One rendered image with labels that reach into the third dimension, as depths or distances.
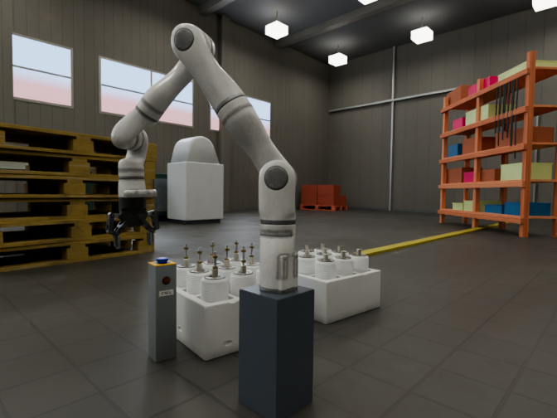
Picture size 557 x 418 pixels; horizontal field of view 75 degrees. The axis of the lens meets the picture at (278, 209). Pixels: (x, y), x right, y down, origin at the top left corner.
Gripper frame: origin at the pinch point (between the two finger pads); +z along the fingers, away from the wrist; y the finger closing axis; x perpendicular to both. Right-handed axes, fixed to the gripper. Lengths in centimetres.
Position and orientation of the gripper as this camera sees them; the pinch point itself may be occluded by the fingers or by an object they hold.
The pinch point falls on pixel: (134, 245)
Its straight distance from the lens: 115.6
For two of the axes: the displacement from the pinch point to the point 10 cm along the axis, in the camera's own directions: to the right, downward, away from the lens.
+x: 6.8, 0.5, -7.3
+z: 0.1, 10.0, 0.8
